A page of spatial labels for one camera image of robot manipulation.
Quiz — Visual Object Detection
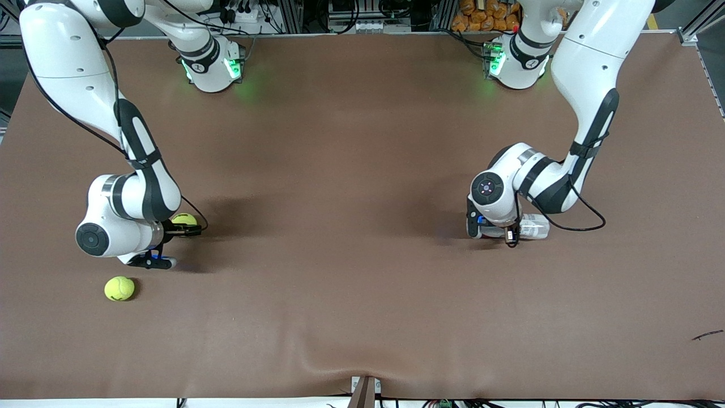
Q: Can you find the brown post with white bracket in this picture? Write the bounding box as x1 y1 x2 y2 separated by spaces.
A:
350 375 382 408

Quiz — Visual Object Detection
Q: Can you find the aluminium frame profile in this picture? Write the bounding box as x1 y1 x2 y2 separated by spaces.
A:
0 0 26 49
677 0 725 120

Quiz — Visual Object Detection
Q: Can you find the black electronics box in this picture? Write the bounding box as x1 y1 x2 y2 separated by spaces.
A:
329 0 377 20

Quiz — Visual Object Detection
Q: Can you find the power strip with black plugs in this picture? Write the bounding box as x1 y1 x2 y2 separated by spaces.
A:
212 0 267 32

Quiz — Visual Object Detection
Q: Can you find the aluminium frame column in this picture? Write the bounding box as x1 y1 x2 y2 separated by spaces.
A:
429 0 457 32
276 0 306 33

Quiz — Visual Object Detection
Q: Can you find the clear Wilson tennis ball can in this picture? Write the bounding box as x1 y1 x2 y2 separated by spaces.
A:
475 213 551 240

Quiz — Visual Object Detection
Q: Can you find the pile of orange objects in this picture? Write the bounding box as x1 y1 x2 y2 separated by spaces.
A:
451 0 522 32

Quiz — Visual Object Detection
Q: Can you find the brown table mat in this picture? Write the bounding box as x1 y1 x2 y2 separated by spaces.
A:
0 31 725 400

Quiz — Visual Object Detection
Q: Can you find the white power strip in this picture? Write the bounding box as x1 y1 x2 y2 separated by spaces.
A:
350 20 397 33

